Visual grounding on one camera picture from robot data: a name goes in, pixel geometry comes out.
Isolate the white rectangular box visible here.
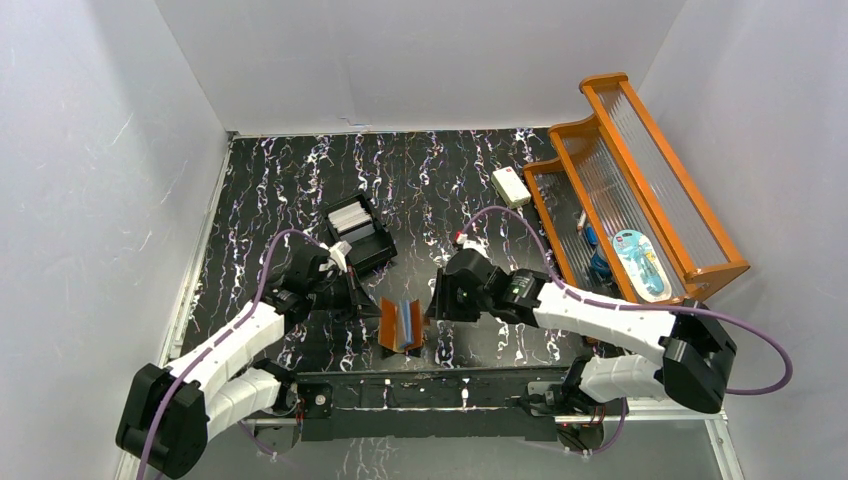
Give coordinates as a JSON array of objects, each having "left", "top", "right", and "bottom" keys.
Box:
[{"left": 491, "top": 167, "right": 532, "bottom": 209}]

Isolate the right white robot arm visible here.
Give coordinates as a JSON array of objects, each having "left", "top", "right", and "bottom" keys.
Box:
[{"left": 426, "top": 249, "right": 737, "bottom": 414}]

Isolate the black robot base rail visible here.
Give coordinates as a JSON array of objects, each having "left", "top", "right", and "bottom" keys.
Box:
[{"left": 296, "top": 366, "right": 603, "bottom": 441}]

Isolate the black card tray box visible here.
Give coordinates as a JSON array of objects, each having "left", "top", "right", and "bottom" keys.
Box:
[{"left": 321, "top": 190, "right": 398, "bottom": 276}]

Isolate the stack of white cards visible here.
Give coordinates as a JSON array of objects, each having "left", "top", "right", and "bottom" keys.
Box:
[{"left": 328, "top": 201, "right": 371, "bottom": 234}]

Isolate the small pen on shelf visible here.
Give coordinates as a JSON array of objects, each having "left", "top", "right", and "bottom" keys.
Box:
[{"left": 576, "top": 210, "right": 587, "bottom": 231}]

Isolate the orange leather card holder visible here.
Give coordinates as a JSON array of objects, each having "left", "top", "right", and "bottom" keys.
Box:
[{"left": 377, "top": 298, "right": 428, "bottom": 354}]

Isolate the orange wooden shelf rack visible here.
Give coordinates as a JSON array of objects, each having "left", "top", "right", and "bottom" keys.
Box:
[{"left": 523, "top": 73, "right": 750, "bottom": 304}]

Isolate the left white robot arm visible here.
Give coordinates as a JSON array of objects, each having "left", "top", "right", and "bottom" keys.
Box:
[{"left": 115, "top": 241, "right": 381, "bottom": 478}]

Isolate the blue blister pack item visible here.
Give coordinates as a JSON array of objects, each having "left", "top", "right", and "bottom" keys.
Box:
[{"left": 611, "top": 229, "right": 672, "bottom": 303}]

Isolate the blue item on shelf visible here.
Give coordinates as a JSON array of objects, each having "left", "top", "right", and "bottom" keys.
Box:
[{"left": 583, "top": 226, "right": 613, "bottom": 282}]

